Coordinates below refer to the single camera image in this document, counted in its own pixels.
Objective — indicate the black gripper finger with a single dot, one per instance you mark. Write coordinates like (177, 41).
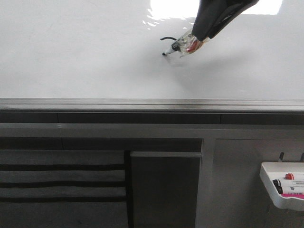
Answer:
(225, 12)
(201, 24)

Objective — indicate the pink whiteboard eraser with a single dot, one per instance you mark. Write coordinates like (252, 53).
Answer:
(299, 196)

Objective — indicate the white marker tray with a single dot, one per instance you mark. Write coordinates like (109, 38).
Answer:
(271, 170)

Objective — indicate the red capped marker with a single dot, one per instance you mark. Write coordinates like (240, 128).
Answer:
(295, 176)

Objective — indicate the dark grey cabinet door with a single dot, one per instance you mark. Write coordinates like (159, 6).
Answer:
(165, 189)

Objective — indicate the black capped marker upper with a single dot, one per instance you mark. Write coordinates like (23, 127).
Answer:
(288, 183)

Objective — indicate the black capped marker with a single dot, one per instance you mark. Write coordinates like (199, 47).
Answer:
(290, 190)
(288, 183)

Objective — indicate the black capped marker lower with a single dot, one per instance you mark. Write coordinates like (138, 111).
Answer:
(290, 190)

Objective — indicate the grey cabinet with drawers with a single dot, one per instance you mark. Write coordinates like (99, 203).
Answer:
(46, 184)

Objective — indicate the white whiteboard with aluminium frame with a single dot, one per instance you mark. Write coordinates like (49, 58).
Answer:
(85, 61)

